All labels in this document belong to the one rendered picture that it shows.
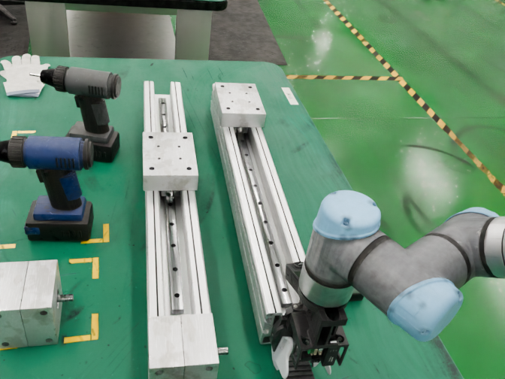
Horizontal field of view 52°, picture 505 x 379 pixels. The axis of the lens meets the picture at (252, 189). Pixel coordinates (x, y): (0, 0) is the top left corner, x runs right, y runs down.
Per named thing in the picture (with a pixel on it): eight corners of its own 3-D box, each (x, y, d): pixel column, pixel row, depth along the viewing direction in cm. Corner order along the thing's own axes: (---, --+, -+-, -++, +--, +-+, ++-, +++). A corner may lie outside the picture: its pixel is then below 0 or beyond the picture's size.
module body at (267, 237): (314, 340, 91) (325, 310, 86) (259, 344, 89) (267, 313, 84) (243, 110, 152) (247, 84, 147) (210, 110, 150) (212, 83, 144)
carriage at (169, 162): (196, 201, 108) (198, 174, 104) (143, 201, 105) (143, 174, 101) (190, 156, 120) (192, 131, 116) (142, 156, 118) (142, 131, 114)
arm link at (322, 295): (297, 248, 71) (352, 246, 72) (291, 271, 73) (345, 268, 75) (312, 290, 65) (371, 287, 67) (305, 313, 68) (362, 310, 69)
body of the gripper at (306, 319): (291, 372, 74) (307, 320, 67) (279, 323, 80) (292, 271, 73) (341, 368, 76) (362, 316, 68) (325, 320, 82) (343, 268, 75)
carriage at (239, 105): (262, 137, 131) (266, 113, 127) (219, 136, 129) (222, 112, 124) (252, 105, 143) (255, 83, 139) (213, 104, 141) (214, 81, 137)
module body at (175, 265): (207, 348, 87) (212, 316, 82) (147, 353, 85) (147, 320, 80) (179, 109, 148) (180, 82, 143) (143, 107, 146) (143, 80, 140)
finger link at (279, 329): (264, 351, 80) (286, 316, 75) (262, 342, 81) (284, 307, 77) (291, 353, 82) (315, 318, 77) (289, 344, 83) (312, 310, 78)
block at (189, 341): (229, 396, 81) (235, 362, 75) (148, 404, 78) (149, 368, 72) (222, 347, 87) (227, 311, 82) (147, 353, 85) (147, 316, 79)
